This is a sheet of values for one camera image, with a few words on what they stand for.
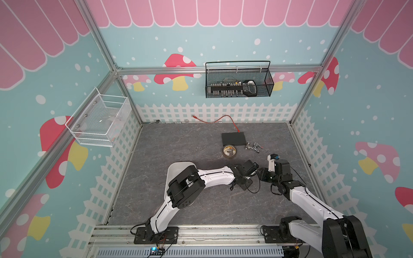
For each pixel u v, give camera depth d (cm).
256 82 94
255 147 106
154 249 73
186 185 58
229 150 103
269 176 76
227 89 89
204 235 76
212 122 122
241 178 80
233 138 112
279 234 73
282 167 67
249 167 72
